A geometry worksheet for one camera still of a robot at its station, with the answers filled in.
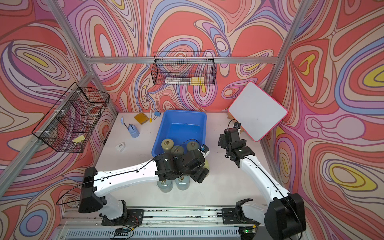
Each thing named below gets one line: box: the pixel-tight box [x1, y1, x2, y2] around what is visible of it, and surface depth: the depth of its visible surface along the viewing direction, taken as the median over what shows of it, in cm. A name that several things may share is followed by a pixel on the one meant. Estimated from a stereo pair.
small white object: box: [115, 142, 126, 152], surface depth 101 cm
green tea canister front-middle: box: [171, 145, 185, 157], surface depth 90 cm
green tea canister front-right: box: [187, 141, 199, 151], surface depth 92 cm
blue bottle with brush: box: [120, 116, 140, 138], surface depth 102 cm
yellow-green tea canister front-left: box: [161, 138, 174, 154], surface depth 93 cm
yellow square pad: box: [134, 112, 149, 125], surface depth 118 cm
